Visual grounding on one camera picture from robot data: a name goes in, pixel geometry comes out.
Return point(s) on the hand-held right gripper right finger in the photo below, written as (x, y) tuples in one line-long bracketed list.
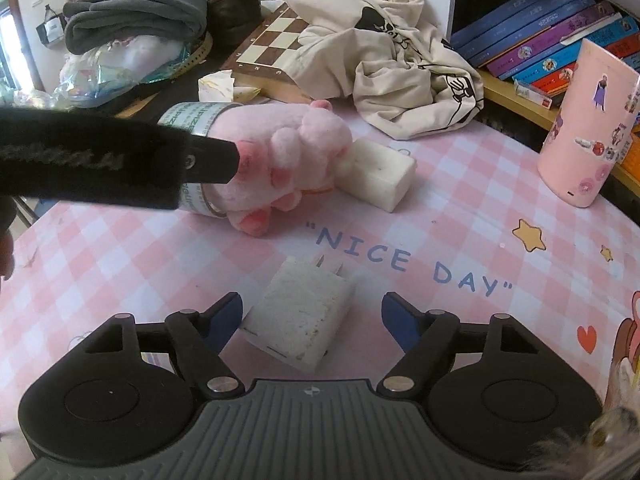
[(400, 320)]

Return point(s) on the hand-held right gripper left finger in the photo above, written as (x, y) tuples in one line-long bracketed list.
[(225, 320)]

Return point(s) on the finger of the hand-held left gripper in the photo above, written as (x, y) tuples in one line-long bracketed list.
[(215, 160)]

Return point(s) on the clear printed tape roll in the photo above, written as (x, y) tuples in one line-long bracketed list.
[(195, 115)]

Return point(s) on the white plug charger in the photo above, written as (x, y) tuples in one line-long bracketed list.
[(295, 315)]

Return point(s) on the pink plush paw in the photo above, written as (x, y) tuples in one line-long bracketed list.
[(300, 145)]

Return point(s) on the person's left hand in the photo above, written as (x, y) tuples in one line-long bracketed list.
[(7, 257)]

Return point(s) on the cream wedge paper box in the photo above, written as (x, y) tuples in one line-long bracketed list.
[(215, 87)]

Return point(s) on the iridescent plastic wrap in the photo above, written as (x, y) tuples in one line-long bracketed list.
[(115, 75)]

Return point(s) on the pink checked table mat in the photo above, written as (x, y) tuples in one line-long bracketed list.
[(150, 270)]

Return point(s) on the wooden chessboard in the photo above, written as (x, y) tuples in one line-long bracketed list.
[(270, 50)]

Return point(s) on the small hanging pouch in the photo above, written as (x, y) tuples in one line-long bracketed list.
[(52, 30)]

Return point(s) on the white rectangular block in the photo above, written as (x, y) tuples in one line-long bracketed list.
[(380, 175)]

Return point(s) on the dark brown bag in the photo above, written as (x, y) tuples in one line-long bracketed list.
[(235, 15)]

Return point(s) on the grey folded blanket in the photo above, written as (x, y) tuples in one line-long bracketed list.
[(140, 10)]

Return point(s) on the beige printed cloth bag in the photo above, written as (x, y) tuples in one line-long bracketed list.
[(400, 80)]

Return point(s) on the brown furry cuff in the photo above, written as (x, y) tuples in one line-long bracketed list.
[(565, 452)]

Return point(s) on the pink sticker-covered cylinder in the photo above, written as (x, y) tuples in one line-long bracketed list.
[(585, 135)]

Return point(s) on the small white red box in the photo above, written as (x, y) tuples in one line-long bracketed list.
[(535, 95)]

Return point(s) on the row of children's books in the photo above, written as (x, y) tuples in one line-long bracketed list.
[(540, 35)]

